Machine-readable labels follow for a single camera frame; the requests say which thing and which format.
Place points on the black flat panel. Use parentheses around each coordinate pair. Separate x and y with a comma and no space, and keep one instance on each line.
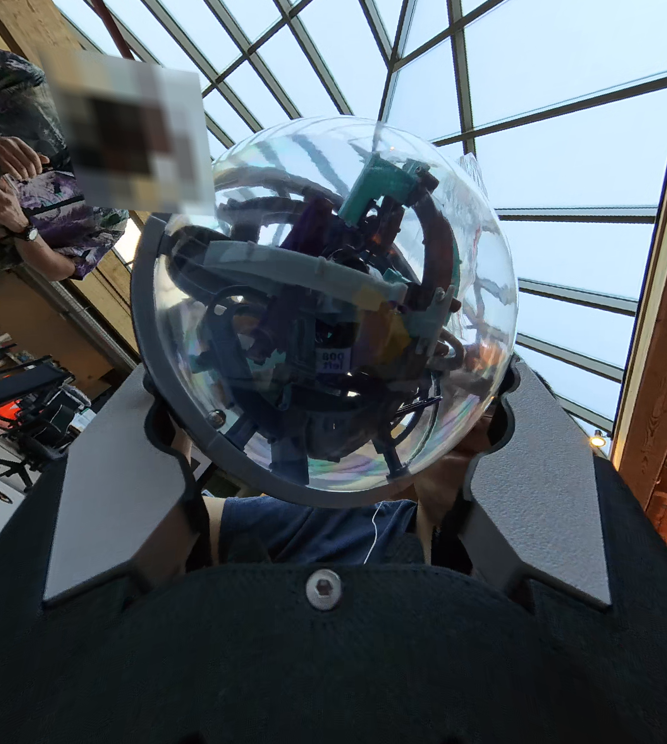
(8,386)

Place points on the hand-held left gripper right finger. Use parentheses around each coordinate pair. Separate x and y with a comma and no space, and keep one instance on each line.
(542,500)

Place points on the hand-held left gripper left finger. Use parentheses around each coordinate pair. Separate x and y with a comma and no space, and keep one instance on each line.
(107,482)

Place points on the clear plastic maze ball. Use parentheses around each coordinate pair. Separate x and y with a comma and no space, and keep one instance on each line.
(322,302)

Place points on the small steel ball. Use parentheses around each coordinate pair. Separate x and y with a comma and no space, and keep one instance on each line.
(215,417)

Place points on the glowing wall lamp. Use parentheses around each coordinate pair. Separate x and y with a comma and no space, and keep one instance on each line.
(598,440)

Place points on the black office chair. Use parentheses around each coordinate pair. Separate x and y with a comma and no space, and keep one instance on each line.
(37,436)

